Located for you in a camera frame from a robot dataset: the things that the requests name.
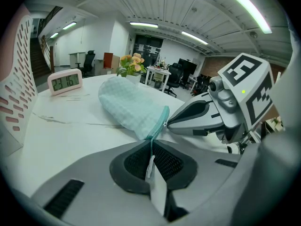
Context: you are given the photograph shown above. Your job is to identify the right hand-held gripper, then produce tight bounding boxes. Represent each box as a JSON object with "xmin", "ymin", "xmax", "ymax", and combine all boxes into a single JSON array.
[{"xmin": 166, "ymin": 52, "xmax": 276, "ymax": 144}]

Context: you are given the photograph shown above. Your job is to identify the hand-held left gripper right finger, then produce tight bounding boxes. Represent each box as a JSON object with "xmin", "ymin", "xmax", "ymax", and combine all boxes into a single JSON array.
[{"xmin": 152, "ymin": 139, "xmax": 243, "ymax": 222}]

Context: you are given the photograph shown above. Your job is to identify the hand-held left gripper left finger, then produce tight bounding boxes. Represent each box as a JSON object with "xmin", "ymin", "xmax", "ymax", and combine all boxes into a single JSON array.
[{"xmin": 30, "ymin": 139, "xmax": 170, "ymax": 226}]

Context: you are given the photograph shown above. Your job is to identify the light teal zippered fabric pouch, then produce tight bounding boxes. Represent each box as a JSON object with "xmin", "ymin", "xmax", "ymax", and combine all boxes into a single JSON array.
[{"xmin": 98, "ymin": 76, "xmax": 171, "ymax": 181}]

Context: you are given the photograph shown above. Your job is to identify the black office chair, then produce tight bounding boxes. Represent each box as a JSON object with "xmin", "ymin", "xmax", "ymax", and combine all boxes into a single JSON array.
[
  {"xmin": 164, "ymin": 62, "xmax": 184, "ymax": 98},
  {"xmin": 75, "ymin": 50, "xmax": 96, "ymax": 78}
]

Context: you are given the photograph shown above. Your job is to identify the black monitor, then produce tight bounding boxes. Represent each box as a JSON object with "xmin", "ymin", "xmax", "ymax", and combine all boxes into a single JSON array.
[{"xmin": 177, "ymin": 58, "xmax": 198, "ymax": 75}]

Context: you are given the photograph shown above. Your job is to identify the white cluttered desk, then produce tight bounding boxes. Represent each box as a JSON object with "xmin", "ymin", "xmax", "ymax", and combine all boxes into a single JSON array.
[{"xmin": 144, "ymin": 64, "xmax": 172, "ymax": 93}]

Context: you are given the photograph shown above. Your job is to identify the orange flowers in white pot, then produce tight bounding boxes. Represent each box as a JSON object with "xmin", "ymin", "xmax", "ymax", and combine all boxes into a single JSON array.
[{"xmin": 116, "ymin": 52, "xmax": 148, "ymax": 85}]

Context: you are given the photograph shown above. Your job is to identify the dark double door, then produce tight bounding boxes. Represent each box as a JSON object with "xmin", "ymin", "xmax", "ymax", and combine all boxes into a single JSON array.
[{"xmin": 133, "ymin": 33, "xmax": 164, "ymax": 64}]

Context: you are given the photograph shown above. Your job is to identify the red and wood cabinet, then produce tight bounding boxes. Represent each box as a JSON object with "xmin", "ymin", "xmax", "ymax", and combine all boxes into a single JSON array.
[{"xmin": 103, "ymin": 52, "xmax": 121, "ymax": 70}]

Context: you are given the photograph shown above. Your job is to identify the pink digital clock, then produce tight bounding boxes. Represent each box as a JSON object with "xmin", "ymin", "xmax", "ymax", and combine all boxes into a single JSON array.
[{"xmin": 47, "ymin": 68, "xmax": 84, "ymax": 97}]

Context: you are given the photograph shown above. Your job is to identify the white perforated file holder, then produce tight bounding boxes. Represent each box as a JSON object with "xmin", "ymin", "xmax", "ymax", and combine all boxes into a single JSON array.
[{"xmin": 0, "ymin": 15, "xmax": 39, "ymax": 158}]

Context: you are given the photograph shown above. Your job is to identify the white partition desk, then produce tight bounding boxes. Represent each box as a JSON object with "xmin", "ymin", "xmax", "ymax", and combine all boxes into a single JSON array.
[{"xmin": 68, "ymin": 51, "xmax": 87, "ymax": 69}]

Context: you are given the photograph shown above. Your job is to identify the dark staircase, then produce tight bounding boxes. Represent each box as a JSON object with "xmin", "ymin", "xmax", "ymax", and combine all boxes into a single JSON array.
[{"xmin": 29, "ymin": 5, "xmax": 63, "ymax": 80}]

